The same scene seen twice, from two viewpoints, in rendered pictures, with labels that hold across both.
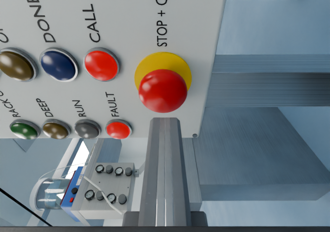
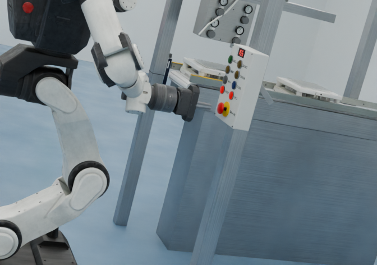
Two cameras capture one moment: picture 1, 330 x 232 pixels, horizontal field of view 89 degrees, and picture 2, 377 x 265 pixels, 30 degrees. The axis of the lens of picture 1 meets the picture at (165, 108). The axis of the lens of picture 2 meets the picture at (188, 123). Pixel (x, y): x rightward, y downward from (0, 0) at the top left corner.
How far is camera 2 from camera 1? 2.26 m
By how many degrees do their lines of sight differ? 29
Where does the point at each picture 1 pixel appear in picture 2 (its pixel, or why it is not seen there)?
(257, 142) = (232, 197)
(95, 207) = (210, 7)
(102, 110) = (226, 88)
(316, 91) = (219, 165)
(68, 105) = (230, 78)
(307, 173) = (185, 228)
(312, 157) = not seen: hidden behind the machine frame
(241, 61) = (239, 142)
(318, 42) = not seen: outside the picture
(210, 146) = not seen: hidden behind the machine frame
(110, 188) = (223, 21)
